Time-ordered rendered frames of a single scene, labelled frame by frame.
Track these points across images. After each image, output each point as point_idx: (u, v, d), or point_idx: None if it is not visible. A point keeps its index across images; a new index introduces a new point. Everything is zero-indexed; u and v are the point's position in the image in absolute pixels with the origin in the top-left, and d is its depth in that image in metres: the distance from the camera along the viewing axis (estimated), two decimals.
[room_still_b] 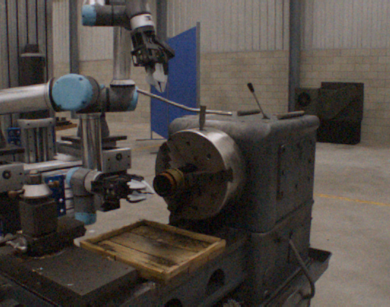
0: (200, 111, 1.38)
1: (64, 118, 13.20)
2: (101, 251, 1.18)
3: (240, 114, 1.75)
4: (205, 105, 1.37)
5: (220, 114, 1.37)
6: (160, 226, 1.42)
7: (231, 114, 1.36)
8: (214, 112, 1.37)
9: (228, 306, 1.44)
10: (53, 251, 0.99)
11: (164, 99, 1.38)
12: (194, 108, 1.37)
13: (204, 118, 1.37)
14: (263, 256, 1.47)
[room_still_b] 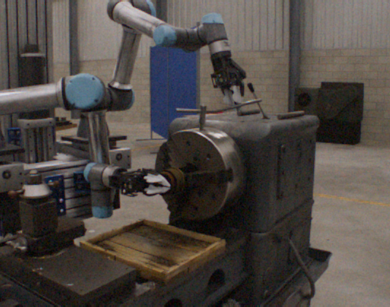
0: (206, 112, 1.37)
1: (64, 118, 13.20)
2: (101, 251, 1.18)
3: (240, 114, 1.75)
4: (201, 105, 1.36)
5: (187, 112, 1.34)
6: (160, 226, 1.42)
7: (176, 110, 1.33)
8: (193, 112, 1.35)
9: (228, 306, 1.44)
10: (53, 251, 0.99)
11: (238, 104, 1.42)
12: (210, 109, 1.38)
13: (199, 117, 1.38)
14: (263, 256, 1.47)
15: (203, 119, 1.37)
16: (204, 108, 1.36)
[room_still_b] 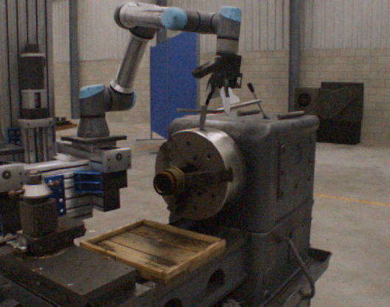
0: (206, 112, 1.37)
1: (64, 118, 13.20)
2: (101, 251, 1.18)
3: (240, 114, 1.75)
4: (202, 105, 1.36)
5: (188, 112, 1.34)
6: (160, 226, 1.42)
7: (177, 110, 1.32)
8: (193, 112, 1.35)
9: (228, 306, 1.44)
10: (53, 251, 0.99)
11: (238, 105, 1.42)
12: (210, 110, 1.39)
13: (199, 117, 1.38)
14: (263, 256, 1.47)
15: (203, 119, 1.37)
16: (205, 108, 1.36)
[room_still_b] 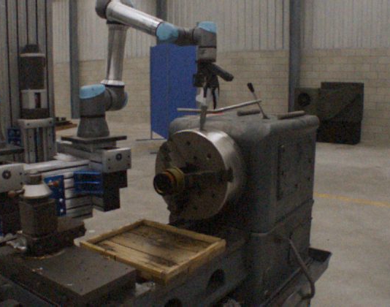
0: (207, 112, 1.37)
1: (64, 118, 13.20)
2: (101, 251, 1.18)
3: (240, 114, 1.75)
4: (202, 105, 1.36)
5: (188, 112, 1.34)
6: (160, 226, 1.42)
7: (177, 110, 1.32)
8: (193, 112, 1.35)
9: (228, 306, 1.44)
10: (53, 251, 0.99)
11: (238, 105, 1.42)
12: (210, 110, 1.38)
13: (199, 117, 1.38)
14: (263, 256, 1.47)
15: (204, 119, 1.37)
16: (205, 108, 1.36)
